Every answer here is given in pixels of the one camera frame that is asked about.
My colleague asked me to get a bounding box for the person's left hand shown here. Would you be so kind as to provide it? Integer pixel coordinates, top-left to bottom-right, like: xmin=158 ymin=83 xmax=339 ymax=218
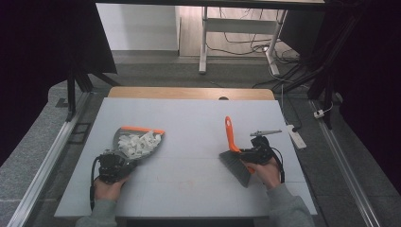
xmin=93 ymin=175 xmax=130 ymax=202

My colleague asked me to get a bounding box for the orange brush with grey bristles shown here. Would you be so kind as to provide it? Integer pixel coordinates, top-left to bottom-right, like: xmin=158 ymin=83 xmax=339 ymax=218
xmin=218 ymin=115 xmax=257 ymax=189

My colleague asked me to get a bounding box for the aluminium floor rail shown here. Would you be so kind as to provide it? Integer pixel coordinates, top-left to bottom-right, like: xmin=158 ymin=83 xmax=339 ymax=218
xmin=6 ymin=91 xmax=95 ymax=227
xmin=309 ymin=99 xmax=383 ymax=227

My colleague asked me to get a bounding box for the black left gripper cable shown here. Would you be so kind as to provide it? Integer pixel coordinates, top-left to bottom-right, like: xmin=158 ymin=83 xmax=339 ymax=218
xmin=89 ymin=155 xmax=102 ymax=212

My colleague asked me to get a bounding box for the black frame bar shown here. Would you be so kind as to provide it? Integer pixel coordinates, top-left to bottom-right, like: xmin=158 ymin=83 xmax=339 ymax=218
xmin=94 ymin=0 xmax=326 ymax=11

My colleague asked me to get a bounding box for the white power strip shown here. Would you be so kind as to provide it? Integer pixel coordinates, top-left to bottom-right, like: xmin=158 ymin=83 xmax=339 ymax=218
xmin=286 ymin=124 xmax=307 ymax=150

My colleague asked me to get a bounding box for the grey dustpan with orange edge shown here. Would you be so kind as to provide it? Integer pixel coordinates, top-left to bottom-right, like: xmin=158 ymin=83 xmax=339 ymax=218
xmin=111 ymin=126 xmax=166 ymax=163

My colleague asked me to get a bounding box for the small white plug with cable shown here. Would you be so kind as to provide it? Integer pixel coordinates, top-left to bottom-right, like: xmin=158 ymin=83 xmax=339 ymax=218
xmin=313 ymin=102 xmax=335 ymax=120

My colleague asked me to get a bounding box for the wooden table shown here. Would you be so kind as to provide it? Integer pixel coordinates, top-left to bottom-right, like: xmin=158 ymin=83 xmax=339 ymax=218
xmin=107 ymin=86 xmax=276 ymax=101

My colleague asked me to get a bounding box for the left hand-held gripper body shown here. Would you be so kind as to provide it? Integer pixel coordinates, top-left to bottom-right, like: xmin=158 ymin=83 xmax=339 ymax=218
xmin=96 ymin=151 xmax=129 ymax=185

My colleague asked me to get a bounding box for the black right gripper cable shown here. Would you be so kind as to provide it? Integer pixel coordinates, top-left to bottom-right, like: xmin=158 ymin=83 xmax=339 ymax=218
xmin=270 ymin=146 xmax=287 ymax=184

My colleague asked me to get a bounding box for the tangle of black floor cables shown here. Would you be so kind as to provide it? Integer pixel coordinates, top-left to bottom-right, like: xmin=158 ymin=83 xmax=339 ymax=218
xmin=206 ymin=7 xmax=305 ymax=90

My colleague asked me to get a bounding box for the pile of white paper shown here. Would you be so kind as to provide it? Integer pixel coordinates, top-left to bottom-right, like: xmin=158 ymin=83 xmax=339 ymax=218
xmin=117 ymin=130 xmax=163 ymax=160

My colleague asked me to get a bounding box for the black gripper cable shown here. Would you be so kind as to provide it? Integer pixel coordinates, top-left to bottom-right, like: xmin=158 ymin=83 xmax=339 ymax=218
xmin=270 ymin=146 xmax=287 ymax=184
xmin=89 ymin=155 xmax=102 ymax=212

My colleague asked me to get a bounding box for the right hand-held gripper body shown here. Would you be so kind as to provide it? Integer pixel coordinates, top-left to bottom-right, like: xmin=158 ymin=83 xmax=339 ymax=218
xmin=239 ymin=128 xmax=284 ymax=166

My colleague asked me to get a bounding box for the black power strip cable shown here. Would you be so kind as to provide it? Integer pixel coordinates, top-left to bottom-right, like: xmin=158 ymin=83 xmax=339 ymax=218
xmin=281 ymin=84 xmax=303 ymax=132

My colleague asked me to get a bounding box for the black metal stand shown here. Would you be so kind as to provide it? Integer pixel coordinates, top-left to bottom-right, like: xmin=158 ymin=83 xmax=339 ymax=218
xmin=64 ymin=61 xmax=123 ymax=123
xmin=277 ymin=9 xmax=361 ymax=131

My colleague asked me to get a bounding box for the black curtain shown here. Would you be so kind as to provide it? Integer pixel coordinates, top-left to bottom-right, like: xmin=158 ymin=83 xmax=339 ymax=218
xmin=280 ymin=0 xmax=401 ymax=194
xmin=0 ymin=0 xmax=118 ymax=166

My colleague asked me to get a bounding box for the white desk frame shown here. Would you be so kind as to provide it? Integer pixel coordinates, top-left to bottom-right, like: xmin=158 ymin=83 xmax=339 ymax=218
xmin=198 ymin=6 xmax=288 ymax=77

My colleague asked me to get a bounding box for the white table cover board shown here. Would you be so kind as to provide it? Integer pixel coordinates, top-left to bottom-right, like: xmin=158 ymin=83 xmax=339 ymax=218
xmin=54 ymin=96 xmax=318 ymax=219

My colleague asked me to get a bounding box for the person's right hand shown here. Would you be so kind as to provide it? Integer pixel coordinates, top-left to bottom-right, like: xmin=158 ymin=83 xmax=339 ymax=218
xmin=243 ymin=156 xmax=283 ymax=191

